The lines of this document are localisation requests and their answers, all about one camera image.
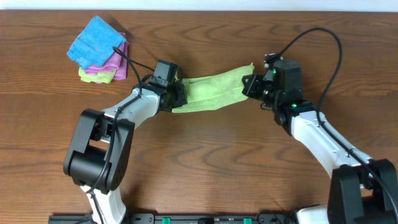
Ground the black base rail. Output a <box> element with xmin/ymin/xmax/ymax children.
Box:
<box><xmin>48</xmin><ymin>212</ymin><xmax>299</xmax><ymax>224</ymax></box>

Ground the pink folded cloth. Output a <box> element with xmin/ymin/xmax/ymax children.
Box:
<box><xmin>84</xmin><ymin>32</ymin><xmax>130</xmax><ymax>84</ymax></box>

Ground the blue folded cloth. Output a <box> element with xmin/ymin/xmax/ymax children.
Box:
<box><xmin>67</xmin><ymin>16</ymin><xmax>126</xmax><ymax>69</ymax></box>

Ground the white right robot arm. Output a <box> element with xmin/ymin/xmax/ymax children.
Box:
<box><xmin>242</xmin><ymin>73</ymin><xmax>397</xmax><ymax>223</ymax></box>

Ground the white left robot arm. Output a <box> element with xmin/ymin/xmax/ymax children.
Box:
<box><xmin>63</xmin><ymin>80</ymin><xmax>187</xmax><ymax>223</ymax></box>

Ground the green folded cloth in stack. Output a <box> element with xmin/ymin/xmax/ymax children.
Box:
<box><xmin>78</xmin><ymin>68</ymin><xmax>116</xmax><ymax>84</ymax></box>

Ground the light green microfiber cloth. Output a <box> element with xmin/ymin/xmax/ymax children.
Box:
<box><xmin>172</xmin><ymin>64</ymin><xmax>254</xmax><ymax>113</ymax></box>

